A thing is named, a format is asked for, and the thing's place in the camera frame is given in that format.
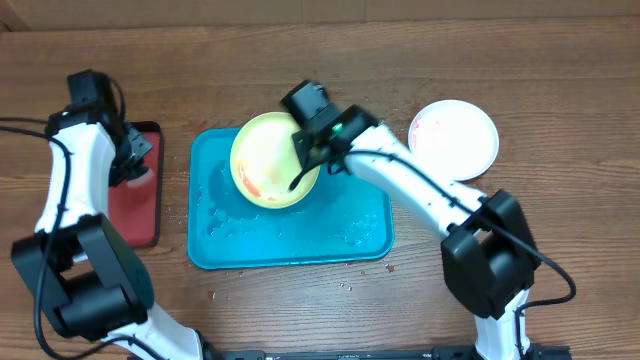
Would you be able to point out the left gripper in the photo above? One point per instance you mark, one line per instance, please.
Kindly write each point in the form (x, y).
(145, 148)

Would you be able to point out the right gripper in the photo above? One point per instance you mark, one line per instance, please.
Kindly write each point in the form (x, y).
(310, 145)

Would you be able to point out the green rimmed yellow plate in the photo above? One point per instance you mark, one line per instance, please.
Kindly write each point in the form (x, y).
(264, 163)

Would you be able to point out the white plate with red stain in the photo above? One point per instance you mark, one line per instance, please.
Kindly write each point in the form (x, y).
(455, 138)

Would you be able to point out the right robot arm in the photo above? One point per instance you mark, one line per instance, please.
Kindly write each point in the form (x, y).
(488, 254)

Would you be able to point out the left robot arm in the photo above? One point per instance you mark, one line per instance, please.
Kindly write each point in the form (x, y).
(86, 281)

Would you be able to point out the dark tray with red liquid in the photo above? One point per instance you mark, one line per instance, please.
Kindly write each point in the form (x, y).
(134, 210)

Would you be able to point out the teal plastic serving tray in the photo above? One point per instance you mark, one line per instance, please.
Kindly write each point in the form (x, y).
(342, 218)

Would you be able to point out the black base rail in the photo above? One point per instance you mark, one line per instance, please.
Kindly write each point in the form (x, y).
(536, 352)

